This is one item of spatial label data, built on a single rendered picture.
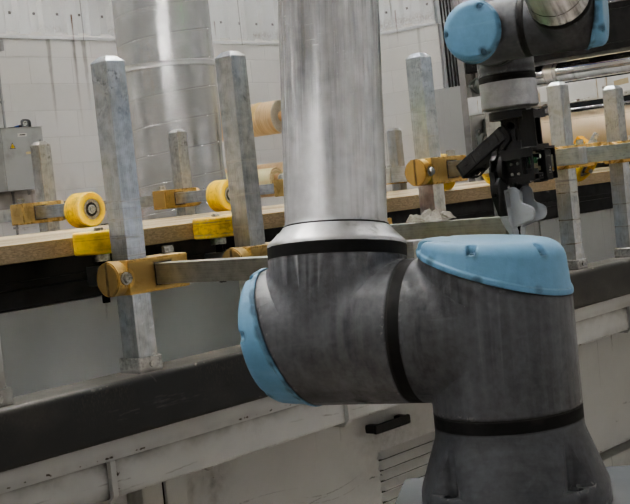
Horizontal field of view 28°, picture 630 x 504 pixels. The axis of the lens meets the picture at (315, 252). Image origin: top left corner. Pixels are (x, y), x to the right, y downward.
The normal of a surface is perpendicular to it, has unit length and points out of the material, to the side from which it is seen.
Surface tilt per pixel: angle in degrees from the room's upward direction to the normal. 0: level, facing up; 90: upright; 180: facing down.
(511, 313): 90
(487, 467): 70
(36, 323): 90
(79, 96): 90
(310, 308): 81
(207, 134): 90
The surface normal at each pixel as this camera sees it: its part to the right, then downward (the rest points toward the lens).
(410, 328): -0.43, -0.07
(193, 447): 0.75, -0.04
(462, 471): -0.67, -0.24
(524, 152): -0.66, 0.11
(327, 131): -0.11, -0.10
